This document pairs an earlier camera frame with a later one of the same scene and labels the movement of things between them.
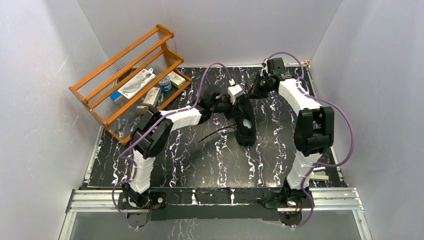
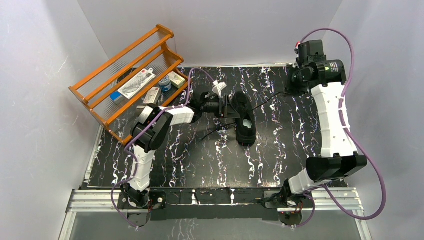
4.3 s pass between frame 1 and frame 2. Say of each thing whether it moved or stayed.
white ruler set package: stayed
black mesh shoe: stayed
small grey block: stayed
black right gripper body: moved
